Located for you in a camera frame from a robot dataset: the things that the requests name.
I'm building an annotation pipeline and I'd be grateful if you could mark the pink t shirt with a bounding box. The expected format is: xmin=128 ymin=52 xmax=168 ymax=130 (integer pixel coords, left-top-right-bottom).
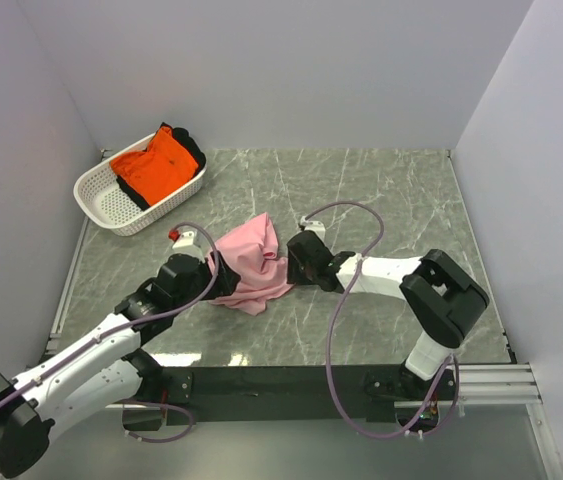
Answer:
xmin=211 ymin=213 xmax=292 ymax=316

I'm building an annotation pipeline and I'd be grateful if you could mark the black t shirt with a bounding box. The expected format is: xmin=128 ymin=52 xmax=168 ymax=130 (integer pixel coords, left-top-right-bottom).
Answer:
xmin=116 ymin=121 xmax=207 ymax=211

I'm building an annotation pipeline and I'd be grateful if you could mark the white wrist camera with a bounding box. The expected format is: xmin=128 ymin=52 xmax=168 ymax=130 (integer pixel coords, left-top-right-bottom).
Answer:
xmin=298 ymin=216 xmax=326 ymax=242
xmin=168 ymin=228 xmax=201 ymax=255

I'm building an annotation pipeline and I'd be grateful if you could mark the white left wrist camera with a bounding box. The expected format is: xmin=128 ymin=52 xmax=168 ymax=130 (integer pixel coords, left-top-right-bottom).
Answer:
xmin=168 ymin=228 xmax=201 ymax=255

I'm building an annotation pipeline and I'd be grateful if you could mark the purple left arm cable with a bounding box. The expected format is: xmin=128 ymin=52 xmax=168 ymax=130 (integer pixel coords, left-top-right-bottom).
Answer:
xmin=0 ymin=221 xmax=222 ymax=479

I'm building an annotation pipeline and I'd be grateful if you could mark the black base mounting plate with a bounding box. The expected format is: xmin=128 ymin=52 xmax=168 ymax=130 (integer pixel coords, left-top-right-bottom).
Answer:
xmin=130 ymin=364 xmax=432 ymax=423

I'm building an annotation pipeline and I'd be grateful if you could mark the aluminium extrusion rail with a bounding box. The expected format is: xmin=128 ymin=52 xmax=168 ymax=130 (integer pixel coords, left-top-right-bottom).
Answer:
xmin=459 ymin=364 xmax=542 ymax=405

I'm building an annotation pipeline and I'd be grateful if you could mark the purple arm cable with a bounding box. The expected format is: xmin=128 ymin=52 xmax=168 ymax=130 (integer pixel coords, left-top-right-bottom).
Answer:
xmin=303 ymin=200 xmax=462 ymax=441
xmin=0 ymin=221 xmax=222 ymax=479

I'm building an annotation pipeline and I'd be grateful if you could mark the orange t shirt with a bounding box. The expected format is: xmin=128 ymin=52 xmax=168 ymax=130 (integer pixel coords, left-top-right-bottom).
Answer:
xmin=109 ymin=126 xmax=199 ymax=206

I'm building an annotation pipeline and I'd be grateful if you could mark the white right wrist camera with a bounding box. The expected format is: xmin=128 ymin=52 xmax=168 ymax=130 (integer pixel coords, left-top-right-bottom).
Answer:
xmin=298 ymin=216 xmax=326 ymax=242

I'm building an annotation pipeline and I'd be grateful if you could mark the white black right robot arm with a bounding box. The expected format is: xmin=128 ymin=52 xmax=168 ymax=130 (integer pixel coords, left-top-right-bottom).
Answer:
xmin=287 ymin=230 xmax=490 ymax=400

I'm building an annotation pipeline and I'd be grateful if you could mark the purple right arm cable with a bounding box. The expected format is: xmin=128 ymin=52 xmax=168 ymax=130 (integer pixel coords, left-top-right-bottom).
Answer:
xmin=303 ymin=200 xmax=462 ymax=441

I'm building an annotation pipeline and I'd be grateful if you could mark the white perforated plastic basket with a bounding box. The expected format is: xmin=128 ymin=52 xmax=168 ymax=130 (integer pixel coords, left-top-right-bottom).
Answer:
xmin=73 ymin=133 xmax=207 ymax=237

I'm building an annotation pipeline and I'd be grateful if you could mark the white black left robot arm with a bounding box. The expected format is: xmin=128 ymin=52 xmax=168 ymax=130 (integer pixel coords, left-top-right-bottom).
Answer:
xmin=0 ymin=254 xmax=241 ymax=478

